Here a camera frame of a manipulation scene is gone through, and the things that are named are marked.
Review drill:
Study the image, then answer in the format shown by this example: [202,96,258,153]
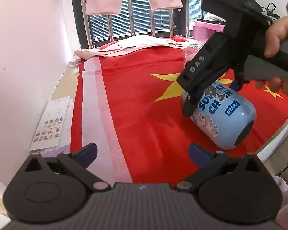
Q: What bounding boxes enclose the blue cartoon steel cup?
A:
[190,81,257,150]

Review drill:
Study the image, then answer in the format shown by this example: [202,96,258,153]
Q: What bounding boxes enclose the pink steel cup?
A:
[183,44,202,64]

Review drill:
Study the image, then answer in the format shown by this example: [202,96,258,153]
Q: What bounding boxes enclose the person's right hand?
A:
[254,15,288,96]

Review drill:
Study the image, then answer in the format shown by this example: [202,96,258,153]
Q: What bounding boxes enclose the sticker sheet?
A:
[29,96,70,151]

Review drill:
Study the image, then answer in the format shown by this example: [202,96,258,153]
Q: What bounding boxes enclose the pink storage box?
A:
[192,21,225,41]

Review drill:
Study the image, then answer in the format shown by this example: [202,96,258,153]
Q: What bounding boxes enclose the red flag cloth yellow stars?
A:
[70,46,288,189]

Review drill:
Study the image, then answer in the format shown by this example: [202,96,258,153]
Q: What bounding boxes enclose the steel window railing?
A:
[72,0,207,48]

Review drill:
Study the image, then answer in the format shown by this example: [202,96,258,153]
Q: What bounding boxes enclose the pink white folded cloth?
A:
[74,35,204,60]

